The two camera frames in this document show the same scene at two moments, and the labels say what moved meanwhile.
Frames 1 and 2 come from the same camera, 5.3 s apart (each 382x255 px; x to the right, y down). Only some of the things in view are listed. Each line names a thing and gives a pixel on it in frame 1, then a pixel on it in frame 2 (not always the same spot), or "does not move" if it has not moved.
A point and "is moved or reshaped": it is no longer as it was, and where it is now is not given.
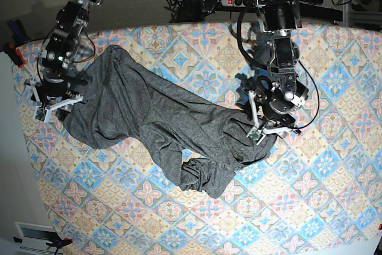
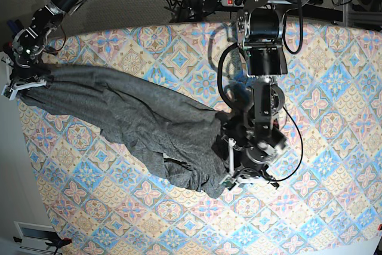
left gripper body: x=52 y=92 -> x=22 y=77
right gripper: x=273 y=108 -> x=246 y=162
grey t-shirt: x=120 y=99 is moved or reshaped
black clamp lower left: x=58 y=242 does not move
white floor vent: x=34 y=237 does not move
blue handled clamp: x=19 y=35 does not move
